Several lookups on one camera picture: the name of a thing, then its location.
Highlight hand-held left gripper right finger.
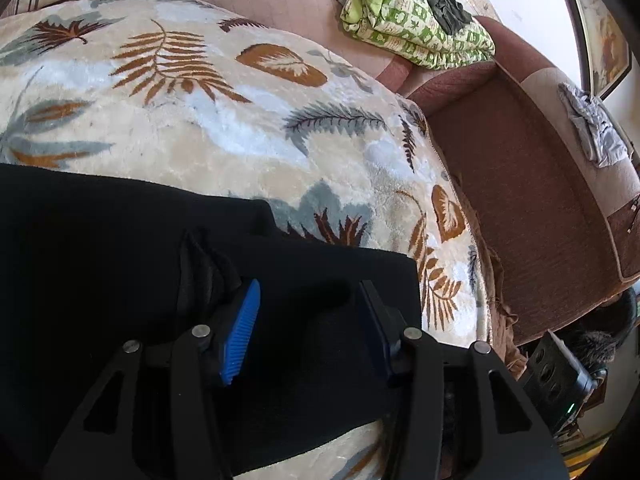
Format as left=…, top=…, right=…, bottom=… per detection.
left=359, top=280, right=571, bottom=480

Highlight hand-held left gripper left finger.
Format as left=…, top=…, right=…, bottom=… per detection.
left=42, top=278, right=262, bottom=480

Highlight black pants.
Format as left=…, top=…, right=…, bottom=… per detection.
left=0, top=162, right=426, bottom=480

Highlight person's right forearm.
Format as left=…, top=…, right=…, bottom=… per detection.
left=565, top=285, right=640, bottom=376

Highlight pink brown sofa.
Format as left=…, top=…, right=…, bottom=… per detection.
left=125, top=0, right=640, bottom=391

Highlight leaf print plush blanket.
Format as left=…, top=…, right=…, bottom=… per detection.
left=0, top=0, right=493, bottom=480

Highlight grey crumpled cloth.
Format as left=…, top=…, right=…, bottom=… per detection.
left=558, top=81, right=630, bottom=168

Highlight green patterned folded quilt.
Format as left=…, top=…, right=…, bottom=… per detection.
left=340, top=0, right=496, bottom=70

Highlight framed wall picture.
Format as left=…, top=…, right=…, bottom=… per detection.
left=547, top=0, right=632, bottom=102

